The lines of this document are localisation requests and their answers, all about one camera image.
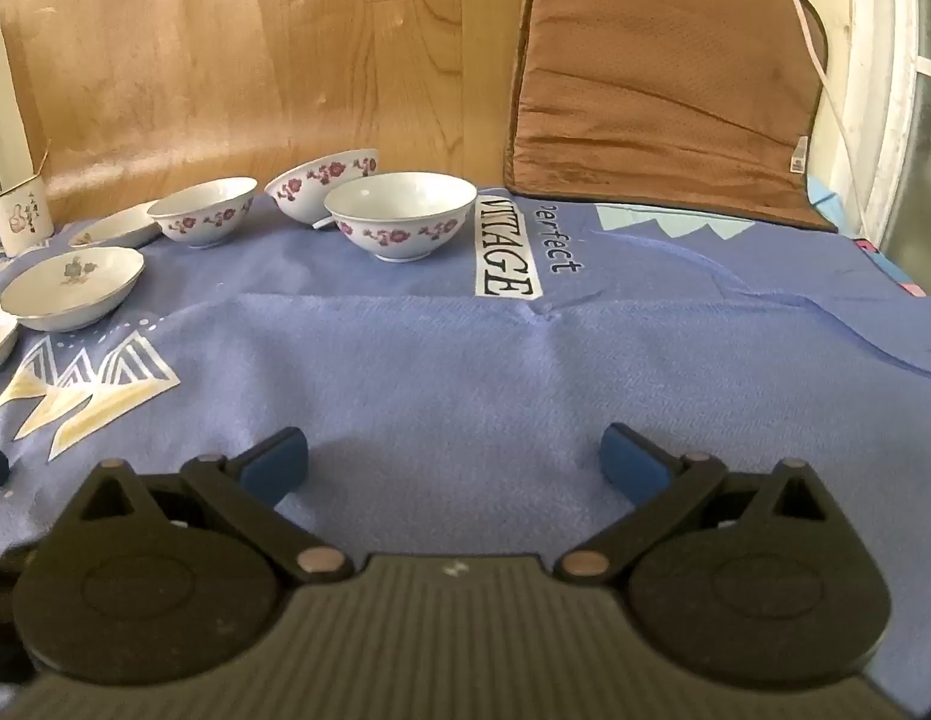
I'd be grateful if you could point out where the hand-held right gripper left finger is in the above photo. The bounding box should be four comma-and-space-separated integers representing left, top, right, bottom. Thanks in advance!
56, 426, 355, 584

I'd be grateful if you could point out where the white framed glass door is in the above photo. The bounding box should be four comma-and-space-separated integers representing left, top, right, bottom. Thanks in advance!
840, 0, 931, 308

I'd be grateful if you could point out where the white printed mug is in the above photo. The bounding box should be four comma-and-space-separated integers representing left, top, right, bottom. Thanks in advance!
0, 175, 56, 258

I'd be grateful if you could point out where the brown seat cushion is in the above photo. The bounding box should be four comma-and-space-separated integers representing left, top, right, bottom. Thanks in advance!
502, 0, 839, 233

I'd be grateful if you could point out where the blue printed blanket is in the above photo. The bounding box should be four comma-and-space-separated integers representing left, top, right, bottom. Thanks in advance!
0, 178, 931, 695

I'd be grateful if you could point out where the white bowl with purple flowers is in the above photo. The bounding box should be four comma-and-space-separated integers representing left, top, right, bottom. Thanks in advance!
147, 177, 259, 249
324, 171, 479, 265
265, 148, 381, 230

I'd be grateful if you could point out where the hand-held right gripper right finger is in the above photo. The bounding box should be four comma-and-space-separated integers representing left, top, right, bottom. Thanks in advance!
556, 422, 860, 582

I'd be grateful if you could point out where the white cable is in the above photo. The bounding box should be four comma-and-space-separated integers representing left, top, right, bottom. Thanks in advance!
765, 0, 882, 245

